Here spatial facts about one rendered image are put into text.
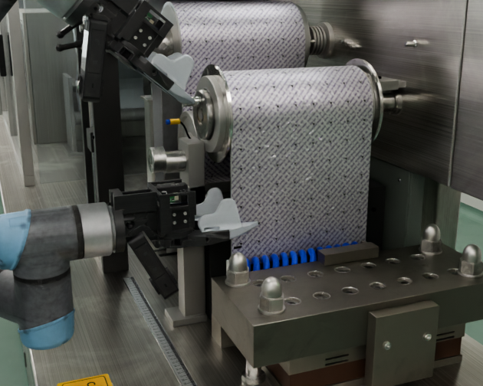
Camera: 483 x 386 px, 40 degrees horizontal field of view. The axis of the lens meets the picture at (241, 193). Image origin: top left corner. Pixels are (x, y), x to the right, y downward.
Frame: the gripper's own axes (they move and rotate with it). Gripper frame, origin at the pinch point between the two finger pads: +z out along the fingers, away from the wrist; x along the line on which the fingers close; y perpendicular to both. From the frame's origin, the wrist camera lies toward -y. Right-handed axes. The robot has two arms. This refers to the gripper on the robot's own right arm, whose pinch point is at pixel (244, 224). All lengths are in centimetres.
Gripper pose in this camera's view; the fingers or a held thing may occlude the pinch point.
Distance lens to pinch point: 101.5
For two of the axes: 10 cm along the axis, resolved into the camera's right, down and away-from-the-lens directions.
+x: -3.7, -2.7, 8.9
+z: 9.3, -1.1, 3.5
